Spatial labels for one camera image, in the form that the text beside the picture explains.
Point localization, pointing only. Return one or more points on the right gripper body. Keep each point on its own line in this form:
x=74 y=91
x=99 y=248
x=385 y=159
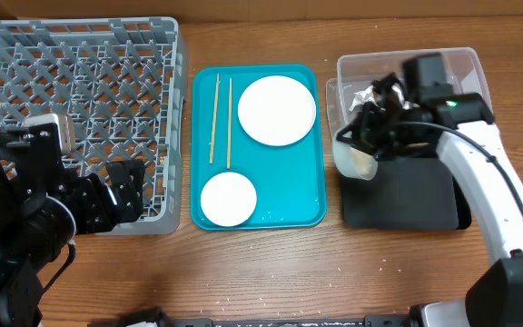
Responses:
x=377 y=125

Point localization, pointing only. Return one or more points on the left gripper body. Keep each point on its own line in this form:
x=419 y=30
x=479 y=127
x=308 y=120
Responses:
x=90 y=210

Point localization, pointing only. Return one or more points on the white napkin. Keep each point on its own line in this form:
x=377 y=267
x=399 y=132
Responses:
x=363 y=97

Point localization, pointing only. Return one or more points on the grey bowl with rice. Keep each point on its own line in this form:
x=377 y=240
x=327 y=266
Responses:
x=352 y=163

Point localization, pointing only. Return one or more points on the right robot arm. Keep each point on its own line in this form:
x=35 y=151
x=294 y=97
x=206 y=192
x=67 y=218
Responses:
x=469 y=145

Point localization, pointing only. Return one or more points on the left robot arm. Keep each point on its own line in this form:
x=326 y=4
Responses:
x=44 y=205

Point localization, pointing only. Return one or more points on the grey dishwasher rack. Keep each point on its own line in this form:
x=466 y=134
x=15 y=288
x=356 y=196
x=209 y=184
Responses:
x=124 y=83

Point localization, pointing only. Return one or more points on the black rectangular tray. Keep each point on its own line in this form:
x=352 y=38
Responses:
x=405 y=194

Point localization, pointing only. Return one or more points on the clear plastic bin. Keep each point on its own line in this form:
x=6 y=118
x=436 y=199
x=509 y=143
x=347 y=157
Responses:
x=355 y=72

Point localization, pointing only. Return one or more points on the teal serving tray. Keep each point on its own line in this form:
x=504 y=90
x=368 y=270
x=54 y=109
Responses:
x=290 y=180

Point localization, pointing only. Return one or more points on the white round plate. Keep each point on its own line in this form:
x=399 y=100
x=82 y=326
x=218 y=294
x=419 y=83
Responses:
x=277 y=110

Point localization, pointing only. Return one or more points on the pink shallow bowl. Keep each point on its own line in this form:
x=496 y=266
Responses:
x=228 y=199

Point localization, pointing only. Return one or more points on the left wooden chopstick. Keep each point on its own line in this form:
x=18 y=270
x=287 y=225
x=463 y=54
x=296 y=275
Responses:
x=214 y=118

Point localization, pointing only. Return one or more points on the wooden chopstick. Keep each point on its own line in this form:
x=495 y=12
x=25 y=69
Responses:
x=214 y=118
x=229 y=128

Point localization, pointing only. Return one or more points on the right wooden chopstick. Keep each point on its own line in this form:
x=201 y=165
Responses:
x=229 y=128

